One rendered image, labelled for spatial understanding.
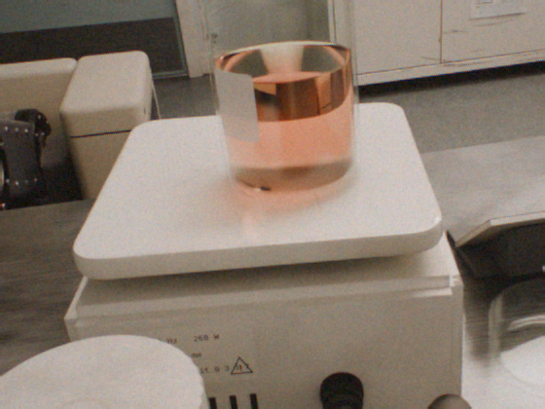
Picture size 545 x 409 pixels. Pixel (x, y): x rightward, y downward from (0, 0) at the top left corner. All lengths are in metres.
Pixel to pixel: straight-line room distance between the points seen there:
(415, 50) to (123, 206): 2.57
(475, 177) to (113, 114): 0.84
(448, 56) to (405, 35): 0.19
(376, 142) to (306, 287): 0.08
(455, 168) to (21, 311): 0.26
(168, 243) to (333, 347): 0.06
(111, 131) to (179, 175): 0.96
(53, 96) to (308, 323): 1.26
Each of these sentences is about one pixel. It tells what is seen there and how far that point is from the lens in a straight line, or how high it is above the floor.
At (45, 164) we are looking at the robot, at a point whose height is 0.46.
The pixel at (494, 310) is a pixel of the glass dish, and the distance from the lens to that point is 0.32.
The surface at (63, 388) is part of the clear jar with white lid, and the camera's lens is 0.20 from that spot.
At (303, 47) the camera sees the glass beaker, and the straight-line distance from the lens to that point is 0.23.
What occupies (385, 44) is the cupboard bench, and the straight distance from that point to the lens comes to 2.77.
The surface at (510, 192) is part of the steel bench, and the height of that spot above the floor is 0.75.
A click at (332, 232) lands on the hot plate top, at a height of 0.84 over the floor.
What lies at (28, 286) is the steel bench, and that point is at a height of 0.75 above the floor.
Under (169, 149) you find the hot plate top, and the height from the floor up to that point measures 0.84.
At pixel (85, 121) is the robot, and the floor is 0.55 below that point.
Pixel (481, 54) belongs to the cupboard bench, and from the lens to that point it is 2.90.
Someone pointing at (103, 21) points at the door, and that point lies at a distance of 3.26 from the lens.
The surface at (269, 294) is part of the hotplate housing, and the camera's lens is 0.24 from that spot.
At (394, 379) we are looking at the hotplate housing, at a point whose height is 0.78.
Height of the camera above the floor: 0.95
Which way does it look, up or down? 30 degrees down
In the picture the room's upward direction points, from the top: 5 degrees counter-clockwise
